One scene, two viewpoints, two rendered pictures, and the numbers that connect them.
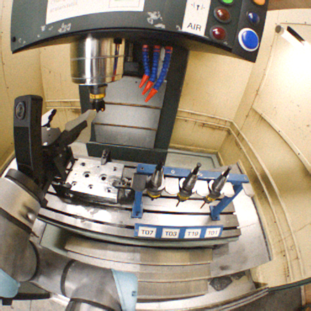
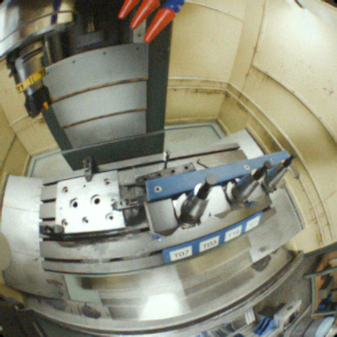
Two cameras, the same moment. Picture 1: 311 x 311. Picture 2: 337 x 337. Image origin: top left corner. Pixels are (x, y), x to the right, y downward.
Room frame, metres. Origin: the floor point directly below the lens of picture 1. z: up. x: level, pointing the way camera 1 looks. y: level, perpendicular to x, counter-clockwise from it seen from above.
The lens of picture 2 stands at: (0.22, 0.06, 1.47)
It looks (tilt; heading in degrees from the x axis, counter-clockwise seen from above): 55 degrees down; 343
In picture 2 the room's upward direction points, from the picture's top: 7 degrees clockwise
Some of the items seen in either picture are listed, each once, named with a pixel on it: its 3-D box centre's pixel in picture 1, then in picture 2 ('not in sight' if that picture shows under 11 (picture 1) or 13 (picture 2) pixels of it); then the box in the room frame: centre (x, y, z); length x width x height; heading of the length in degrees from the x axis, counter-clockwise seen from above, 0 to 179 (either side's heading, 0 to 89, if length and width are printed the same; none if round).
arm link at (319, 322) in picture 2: not in sight; (319, 328); (-0.53, -0.49, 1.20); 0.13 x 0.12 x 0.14; 20
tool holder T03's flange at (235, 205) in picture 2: (187, 186); (237, 194); (0.30, -0.13, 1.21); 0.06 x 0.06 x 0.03
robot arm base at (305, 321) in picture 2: not in sight; (304, 327); (-0.52, -0.49, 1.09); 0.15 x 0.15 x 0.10
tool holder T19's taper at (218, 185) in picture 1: (221, 181); (277, 172); (0.31, -0.24, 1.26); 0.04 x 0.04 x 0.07
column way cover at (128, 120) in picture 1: (124, 114); (97, 101); (0.84, 0.25, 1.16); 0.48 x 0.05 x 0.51; 95
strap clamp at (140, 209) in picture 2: (124, 187); (130, 205); (0.41, 0.12, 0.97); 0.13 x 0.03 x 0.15; 95
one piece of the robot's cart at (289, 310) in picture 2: not in sight; (288, 325); (-0.52, -0.49, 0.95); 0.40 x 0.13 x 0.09; 5
